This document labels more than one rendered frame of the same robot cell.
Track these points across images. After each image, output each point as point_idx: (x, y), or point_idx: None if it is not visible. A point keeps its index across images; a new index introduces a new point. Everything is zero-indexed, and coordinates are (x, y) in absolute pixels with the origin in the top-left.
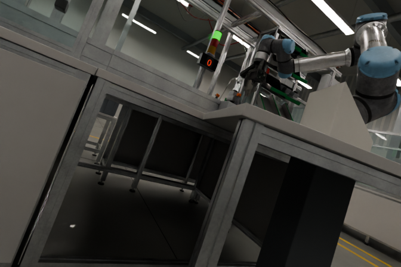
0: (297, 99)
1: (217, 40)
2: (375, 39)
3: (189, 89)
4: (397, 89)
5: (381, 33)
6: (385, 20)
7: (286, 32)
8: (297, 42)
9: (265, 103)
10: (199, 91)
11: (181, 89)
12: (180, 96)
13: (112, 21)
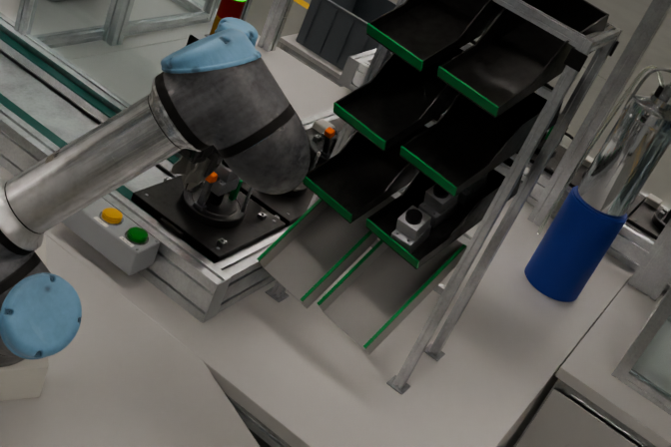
0: (408, 245)
1: None
2: (65, 146)
3: (25, 147)
4: (8, 301)
5: (112, 126)
6: (187, 77)
7: None
8: (519, 7)
9: (359, 222)
10: (42, 154)
11: (12, 143)
12: (11, 158)
13: None
